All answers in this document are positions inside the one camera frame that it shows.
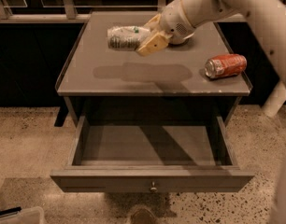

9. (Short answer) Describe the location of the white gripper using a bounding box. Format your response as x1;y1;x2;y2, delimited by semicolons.
136;0;195;56

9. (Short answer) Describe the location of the crushed silver green 7up can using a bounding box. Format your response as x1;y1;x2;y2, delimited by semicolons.
107;26;150;51

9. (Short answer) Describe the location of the grey wooden cabinet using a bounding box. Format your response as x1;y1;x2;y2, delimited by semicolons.
56;11;251;119

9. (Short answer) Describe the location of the small metal drawer knob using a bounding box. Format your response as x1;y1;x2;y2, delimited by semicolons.
150;181;158;193

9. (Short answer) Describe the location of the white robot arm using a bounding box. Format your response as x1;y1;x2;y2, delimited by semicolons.
136;0;286;90

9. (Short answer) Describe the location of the white ceramic bowl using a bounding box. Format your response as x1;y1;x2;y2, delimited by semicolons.
169;35;190;46

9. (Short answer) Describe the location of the clear plastic bin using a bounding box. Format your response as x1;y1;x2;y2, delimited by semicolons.
0;206;47;224

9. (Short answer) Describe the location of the open grey top drawer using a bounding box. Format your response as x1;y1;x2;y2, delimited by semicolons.
50;116;254;193

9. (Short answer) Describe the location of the orange soda can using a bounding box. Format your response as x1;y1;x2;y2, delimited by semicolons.
205;54;247;79

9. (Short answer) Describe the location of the metal window railing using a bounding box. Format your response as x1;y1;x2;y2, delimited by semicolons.
0;0;286;27

